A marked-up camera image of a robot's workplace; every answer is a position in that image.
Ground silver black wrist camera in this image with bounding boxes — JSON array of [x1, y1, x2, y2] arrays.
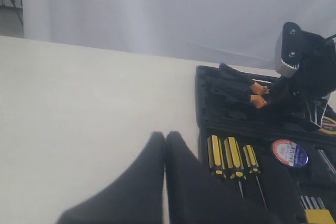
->
[[275, 22, 304, 78]]

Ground small yellow black screwdriver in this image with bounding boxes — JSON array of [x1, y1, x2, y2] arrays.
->
[[243, 145, 268, 210]]

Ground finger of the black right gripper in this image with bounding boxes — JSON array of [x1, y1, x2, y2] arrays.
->
[[262, 96, 297, 116], [290, 95, 330, 132]]

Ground orange black combination pliers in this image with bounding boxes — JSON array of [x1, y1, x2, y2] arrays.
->
[[219, 63, 269, 109]]

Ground black plastic tool case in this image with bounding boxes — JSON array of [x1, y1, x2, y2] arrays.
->
[[195, 66, 335, 223]]

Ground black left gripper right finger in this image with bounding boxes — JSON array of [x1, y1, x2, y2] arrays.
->
[[165, 131, 280, 223]]

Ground hex key set yellow holder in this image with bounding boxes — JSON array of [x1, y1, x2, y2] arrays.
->
[[300, 195, 335, 224]]

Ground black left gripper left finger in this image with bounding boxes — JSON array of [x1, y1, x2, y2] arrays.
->
[[57, 132, 165, 223]]

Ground large yellow black screwdriver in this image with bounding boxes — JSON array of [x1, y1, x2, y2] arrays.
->
[[207, 135, 226, 179]]

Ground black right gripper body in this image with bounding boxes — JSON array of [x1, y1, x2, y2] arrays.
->
[[272, 32, 336, 120]]

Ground yellow tape measure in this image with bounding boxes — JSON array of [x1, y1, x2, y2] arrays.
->
[[320, 116, 336, 135]]

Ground clear voltage tester screwdriver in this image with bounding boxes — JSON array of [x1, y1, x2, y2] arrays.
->
[[317, 149, 335, 175]]

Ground black electrical tape roll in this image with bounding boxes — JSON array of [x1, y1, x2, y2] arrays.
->
[[271, 138, 309, 168]]

